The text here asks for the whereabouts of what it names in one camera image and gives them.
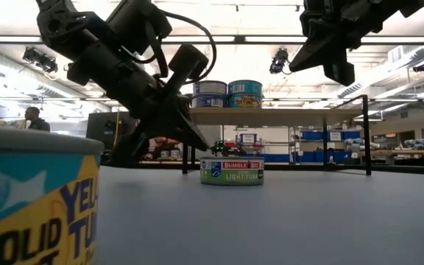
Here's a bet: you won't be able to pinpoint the black table frame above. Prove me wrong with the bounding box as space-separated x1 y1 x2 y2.
138 160 424 176

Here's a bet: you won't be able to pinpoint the wooden workbench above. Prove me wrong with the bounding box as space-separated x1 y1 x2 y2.
370 149 424 158

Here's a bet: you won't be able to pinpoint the yellow strap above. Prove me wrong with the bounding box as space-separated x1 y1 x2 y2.
113 109 121 149

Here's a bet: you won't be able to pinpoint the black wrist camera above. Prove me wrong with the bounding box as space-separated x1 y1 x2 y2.
167 43 210 97
299 0 333 38

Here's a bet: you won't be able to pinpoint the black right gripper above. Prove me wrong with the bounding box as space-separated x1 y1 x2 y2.
289 0 424 88

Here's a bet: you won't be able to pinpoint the blue table mat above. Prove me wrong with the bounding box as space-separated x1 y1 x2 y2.
93 165 424 265

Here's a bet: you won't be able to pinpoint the black overhead frame bar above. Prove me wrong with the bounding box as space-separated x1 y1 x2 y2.
0 35 424 46

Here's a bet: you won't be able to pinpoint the dark device green lights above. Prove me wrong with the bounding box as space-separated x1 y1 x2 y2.
208 139 248 156

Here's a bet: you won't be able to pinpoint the black monitor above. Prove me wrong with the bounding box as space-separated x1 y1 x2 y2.
85 111 139 152

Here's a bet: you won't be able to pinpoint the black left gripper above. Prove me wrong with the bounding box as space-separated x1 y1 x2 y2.
67 43 210 167

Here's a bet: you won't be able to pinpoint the black left camera cable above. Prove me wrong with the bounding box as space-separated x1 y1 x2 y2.
158 10 218 85

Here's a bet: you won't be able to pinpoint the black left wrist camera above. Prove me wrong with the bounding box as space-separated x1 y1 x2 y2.
167 43 210 97

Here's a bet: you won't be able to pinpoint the wooden shelf black frame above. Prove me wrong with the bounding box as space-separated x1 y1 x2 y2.
181 93 372 177

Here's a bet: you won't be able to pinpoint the grey equipment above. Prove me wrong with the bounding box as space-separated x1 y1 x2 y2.
403 138 424 149
344 138 370 148

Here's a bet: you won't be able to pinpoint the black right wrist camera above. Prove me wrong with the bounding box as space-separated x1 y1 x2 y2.
299 0 333 38

